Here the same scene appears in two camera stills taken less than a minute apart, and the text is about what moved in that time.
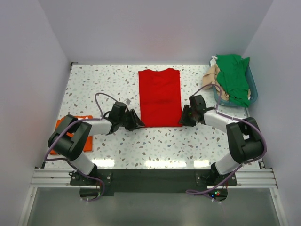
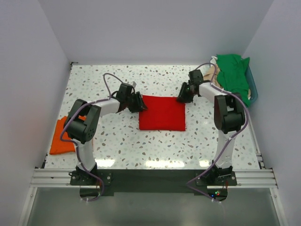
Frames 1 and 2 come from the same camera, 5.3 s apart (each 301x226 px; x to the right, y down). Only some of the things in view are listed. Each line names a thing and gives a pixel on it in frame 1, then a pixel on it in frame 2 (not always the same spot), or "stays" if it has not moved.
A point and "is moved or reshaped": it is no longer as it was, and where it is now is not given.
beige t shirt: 210,77 stays
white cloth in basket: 213,60 stays
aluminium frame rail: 60,178 stays
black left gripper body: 129,120 -> 133,102
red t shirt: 160,97 is moved or reshaped
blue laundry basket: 254,92 stays
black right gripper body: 187,117 -> 186,93
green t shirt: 232,77 stays
